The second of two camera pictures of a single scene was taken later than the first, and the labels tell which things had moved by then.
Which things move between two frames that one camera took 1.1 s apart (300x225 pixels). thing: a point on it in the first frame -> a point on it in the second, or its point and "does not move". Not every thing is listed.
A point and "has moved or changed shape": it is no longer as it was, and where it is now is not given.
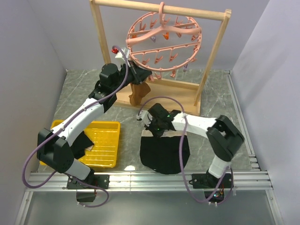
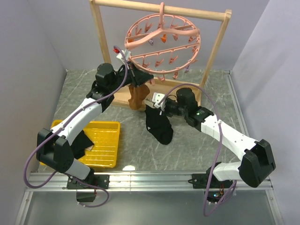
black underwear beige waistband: (162, 154) has moved or changed shape
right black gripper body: (156, 127) -> (173, 108)
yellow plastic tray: (106, 136) does not move
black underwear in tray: (81, 143) does not move
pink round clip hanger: (161, 41) does not move
